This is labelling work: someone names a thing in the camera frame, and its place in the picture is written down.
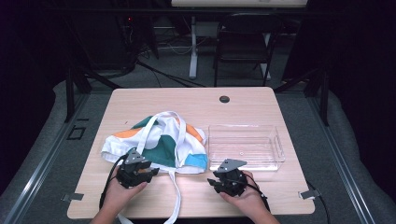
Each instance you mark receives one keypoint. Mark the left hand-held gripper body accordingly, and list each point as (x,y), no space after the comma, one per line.
(132,174)

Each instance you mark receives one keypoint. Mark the black round table grommet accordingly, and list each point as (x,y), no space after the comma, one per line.
(224,99)

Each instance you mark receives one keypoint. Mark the white desk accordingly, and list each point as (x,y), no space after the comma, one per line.
(193,46)

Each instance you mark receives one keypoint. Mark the black metal stand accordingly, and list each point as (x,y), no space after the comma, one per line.
(324,99)
(70,93)

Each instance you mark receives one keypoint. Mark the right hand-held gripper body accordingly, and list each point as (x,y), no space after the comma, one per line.
(232,182)

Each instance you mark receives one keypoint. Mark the white orange green tote bag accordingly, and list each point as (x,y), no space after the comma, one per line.
(162,146)

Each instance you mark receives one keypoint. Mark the person's right hand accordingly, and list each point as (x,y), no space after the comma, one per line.
(249,199)

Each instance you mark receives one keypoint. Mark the black folding chair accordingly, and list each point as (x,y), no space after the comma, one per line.
(246,40)

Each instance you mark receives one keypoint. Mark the person's left hand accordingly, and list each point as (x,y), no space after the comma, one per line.
(120,196)

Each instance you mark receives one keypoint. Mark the grey metal table clamp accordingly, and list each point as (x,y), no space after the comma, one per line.
(73,197)
(308,194)

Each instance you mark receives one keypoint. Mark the dark equipment with red light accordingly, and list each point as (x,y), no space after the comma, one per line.
(129,40)

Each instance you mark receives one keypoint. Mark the clear plastic container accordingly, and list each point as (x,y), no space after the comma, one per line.
(249,146)

